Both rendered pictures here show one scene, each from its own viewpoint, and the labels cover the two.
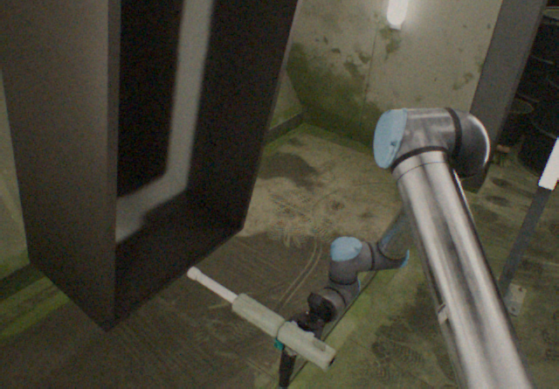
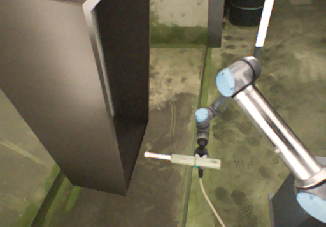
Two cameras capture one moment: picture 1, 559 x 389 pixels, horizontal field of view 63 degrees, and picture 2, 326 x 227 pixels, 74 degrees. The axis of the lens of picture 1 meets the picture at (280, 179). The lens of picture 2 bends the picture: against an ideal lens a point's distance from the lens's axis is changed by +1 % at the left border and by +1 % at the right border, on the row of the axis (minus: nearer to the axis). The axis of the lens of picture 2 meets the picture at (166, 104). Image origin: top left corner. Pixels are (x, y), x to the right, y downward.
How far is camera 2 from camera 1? 0.44 m
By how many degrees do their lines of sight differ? 19
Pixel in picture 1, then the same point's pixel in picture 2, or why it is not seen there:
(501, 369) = (307, 163)
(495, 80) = not seen: outside the picture
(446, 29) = not seen: outside the picture
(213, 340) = (155, 165)
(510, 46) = not seen: outside the picture
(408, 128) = (235, 79)
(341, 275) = (204, 125)
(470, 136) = (257, 69)
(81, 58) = (90, 122)
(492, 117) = (218, 12)
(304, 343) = (207, 163)
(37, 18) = (54, 111)
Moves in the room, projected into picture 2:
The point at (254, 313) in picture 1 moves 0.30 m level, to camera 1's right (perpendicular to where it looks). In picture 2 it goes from (182, 160) to (224, 141)
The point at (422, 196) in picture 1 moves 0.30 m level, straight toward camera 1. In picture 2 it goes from (252, 107) to (279, 176)
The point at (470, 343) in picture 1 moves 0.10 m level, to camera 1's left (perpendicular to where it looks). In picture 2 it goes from (293, 158) to (272, 168)
